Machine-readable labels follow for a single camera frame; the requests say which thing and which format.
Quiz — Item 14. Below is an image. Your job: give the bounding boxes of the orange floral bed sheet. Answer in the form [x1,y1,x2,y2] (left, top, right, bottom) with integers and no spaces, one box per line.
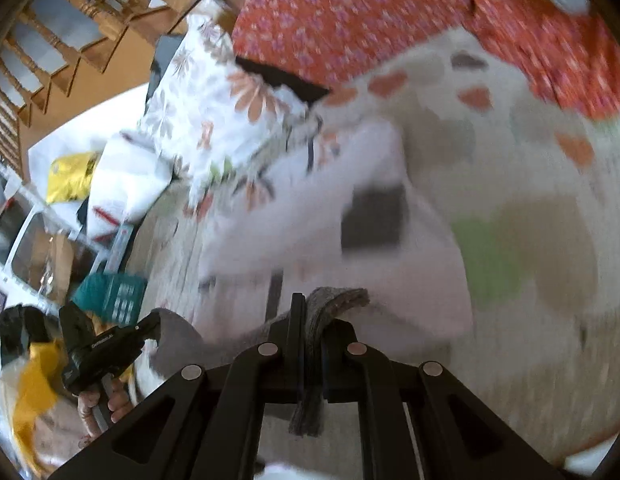
[465,0,620,119]

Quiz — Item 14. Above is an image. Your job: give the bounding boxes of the pale pink floral cardigan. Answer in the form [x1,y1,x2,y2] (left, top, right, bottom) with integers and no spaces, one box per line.
[149,119,474,438]

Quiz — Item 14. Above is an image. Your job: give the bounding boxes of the patchwork heart quilt bedspread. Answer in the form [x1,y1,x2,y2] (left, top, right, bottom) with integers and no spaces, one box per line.
[124,24,620,466]

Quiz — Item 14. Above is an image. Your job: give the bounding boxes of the teal plastic basket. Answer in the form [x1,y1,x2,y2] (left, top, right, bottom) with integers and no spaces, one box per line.
[71,273,147,326]

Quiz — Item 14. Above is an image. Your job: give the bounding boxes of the white floral pillow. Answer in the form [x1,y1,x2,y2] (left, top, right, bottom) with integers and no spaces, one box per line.
[138,14,308,205]

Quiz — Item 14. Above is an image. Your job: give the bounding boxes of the wooden staircase railing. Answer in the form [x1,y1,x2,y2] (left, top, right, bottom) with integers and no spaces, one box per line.
[0,0,261,181]

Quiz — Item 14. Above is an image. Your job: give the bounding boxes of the white plastic bag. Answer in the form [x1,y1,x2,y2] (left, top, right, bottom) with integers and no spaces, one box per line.
[86,130,173,240]

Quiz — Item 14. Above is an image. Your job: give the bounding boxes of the person's left hand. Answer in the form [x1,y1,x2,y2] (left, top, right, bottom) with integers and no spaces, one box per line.
[78,378,133,440]

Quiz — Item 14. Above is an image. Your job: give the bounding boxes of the orange floral pillow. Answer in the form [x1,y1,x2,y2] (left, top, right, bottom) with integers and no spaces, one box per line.
[232,0,472,88]

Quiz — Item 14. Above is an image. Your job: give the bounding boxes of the white framed glass cabinet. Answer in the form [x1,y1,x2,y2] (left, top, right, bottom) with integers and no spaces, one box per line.
[0,158,110,315]

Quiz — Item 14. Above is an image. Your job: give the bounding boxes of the yellow plastic bag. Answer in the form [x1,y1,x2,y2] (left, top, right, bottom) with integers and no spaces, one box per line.
[46,152,101,204]

